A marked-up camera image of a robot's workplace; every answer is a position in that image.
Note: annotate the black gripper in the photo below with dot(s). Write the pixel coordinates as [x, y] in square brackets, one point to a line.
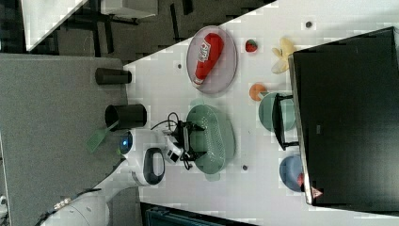
[181, 134]

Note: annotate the green oval strainer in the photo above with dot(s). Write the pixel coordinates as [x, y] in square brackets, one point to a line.
[214, 142]

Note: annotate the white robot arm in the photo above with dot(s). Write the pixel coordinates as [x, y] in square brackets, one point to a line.
[145, 153]

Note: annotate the black utensil holder cup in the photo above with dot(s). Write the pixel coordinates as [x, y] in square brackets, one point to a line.
[120, 117]

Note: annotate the grey round plate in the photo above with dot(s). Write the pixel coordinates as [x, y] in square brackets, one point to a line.
[223, 72]

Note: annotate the orange toy fruit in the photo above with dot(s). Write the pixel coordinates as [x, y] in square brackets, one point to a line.
[255, 90]

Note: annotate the red ketchup bottle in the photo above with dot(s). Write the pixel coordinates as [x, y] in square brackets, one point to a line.
[209, 52]

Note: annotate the green slotted spatula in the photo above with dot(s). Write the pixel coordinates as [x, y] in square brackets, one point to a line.
[97, 138]

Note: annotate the green mug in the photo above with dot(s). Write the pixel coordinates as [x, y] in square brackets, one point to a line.
[265, 111]

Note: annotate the blue bowl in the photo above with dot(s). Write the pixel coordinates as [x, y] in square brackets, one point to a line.
[290, 169]

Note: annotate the small black cylinder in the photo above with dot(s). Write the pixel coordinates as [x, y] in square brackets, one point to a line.
[104, 76]

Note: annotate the red toy strawberry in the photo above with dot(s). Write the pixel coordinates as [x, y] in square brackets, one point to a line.
[251, 46]

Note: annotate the red fruit in bowl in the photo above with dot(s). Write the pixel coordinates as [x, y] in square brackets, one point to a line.
[300, 179]

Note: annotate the yellow peeled toy banana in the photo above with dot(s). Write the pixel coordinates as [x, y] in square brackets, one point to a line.
[286, 48]

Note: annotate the black toaster oven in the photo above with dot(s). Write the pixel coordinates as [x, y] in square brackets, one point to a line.
[346, 102]

